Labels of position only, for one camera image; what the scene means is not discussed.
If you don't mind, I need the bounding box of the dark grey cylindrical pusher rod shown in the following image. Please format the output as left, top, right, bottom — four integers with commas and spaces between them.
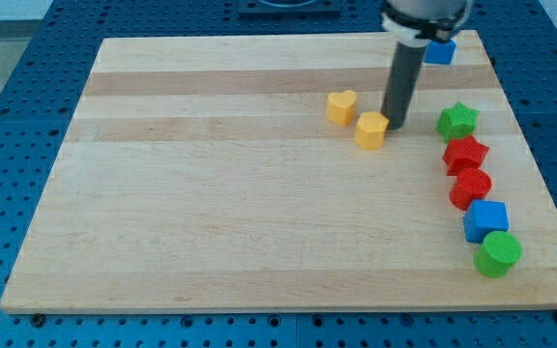
380, 43, 426, 130

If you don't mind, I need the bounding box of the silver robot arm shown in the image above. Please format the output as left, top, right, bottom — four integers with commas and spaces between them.
380, 0, 473, 131

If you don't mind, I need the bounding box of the blue block behind arm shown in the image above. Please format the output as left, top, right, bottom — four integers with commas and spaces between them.
424, 40, 456, 65

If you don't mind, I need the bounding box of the green star block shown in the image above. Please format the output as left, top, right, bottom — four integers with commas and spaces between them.
436, 101, 480, 143

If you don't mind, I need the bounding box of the yellow heart block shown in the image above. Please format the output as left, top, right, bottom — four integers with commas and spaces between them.
326, 90, 358, 126

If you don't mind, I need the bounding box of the red star block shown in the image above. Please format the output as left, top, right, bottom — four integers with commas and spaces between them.
442, 135, 489, 176

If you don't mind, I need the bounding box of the yellow pentagon block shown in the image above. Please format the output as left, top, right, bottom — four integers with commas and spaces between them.
355, 111, 389, 150

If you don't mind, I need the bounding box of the red cylinder block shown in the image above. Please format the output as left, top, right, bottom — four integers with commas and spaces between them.
449, 168, 492, 211

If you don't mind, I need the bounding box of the blue cube block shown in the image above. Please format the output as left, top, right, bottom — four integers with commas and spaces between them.
463, 199, 510, 244

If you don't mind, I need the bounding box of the wooden board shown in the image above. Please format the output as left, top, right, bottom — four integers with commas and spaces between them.
0, 31, 557, 314

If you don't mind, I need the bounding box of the green cylinder block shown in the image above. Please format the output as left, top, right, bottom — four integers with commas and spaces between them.
473, 231, 523, 278

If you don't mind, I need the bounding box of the dark blue base plate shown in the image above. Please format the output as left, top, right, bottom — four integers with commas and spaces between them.
237, 0, 341, 16

